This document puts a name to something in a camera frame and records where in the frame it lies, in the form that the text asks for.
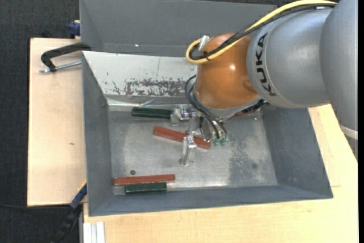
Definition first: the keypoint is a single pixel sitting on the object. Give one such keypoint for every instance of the dark green flat block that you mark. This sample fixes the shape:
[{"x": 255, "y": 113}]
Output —
[
  {"x": 145, "y": 188},
  {"x": 150, "y": 113}
]

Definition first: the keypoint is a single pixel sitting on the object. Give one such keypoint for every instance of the pale wood flat board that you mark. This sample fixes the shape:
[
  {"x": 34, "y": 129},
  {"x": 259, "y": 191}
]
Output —
[{"x": 55, "y": 122}]

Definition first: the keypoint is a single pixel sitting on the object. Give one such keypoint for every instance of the grey metal bin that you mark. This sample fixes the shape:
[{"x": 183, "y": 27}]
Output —
[{"x": 159, "y": 150}]

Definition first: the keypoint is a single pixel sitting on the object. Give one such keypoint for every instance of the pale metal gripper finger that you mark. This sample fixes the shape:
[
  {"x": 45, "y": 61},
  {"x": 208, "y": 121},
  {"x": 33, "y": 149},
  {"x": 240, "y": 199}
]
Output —
[
  {"x": 185, "y": 115},
  {"x": 188, "y": 152}
]

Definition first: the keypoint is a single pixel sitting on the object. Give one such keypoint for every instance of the red-brown flat block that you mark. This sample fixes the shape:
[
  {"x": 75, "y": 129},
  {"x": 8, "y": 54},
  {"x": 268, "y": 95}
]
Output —
[
  {"x": 143, "y": 179},
  {"x": 169, "y": 133}
]

